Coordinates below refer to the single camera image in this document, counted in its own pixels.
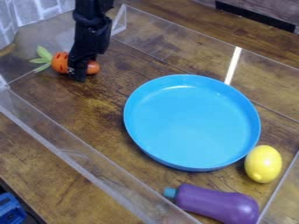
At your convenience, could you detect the yellow toy lemon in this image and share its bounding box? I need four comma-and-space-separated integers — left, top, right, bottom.
245, 145, 283, 183

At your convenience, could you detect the purple toy eggplant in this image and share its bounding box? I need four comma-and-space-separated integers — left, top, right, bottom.
163, 184, 259, 224

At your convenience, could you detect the clear acrylic enclosure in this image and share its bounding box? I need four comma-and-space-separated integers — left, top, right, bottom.
0, 0, 299, 224

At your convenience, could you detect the orange toy carrot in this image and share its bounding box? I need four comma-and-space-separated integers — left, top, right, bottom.
30, 45, 102, 76

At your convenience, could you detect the blue round tray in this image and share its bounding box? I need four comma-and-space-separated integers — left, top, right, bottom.
124, 74, 262, 172

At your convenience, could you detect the dark baseboard strip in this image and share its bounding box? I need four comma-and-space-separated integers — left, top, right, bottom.
215, 0, 295, 33

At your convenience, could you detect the white patterned curtain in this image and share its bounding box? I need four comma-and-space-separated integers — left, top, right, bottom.
0, 0, 75, 49

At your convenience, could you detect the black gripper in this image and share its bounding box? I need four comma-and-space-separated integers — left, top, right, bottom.
68, 0, 115, 82

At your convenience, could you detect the blue object at corner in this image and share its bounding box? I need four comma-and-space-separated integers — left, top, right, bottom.
0, 192, 27, 224

